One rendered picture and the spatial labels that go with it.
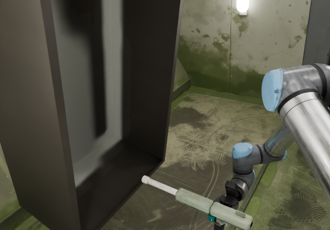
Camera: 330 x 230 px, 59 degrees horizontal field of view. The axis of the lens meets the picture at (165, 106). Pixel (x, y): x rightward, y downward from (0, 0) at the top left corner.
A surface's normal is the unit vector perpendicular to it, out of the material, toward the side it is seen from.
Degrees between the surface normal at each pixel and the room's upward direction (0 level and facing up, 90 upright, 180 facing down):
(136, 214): 0
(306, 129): 53
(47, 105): 90
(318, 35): 90
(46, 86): 90
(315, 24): 90
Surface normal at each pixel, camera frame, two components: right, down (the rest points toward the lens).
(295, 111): -0.77, -0.30
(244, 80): -0.55, 0.44
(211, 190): -0.09, -0.88
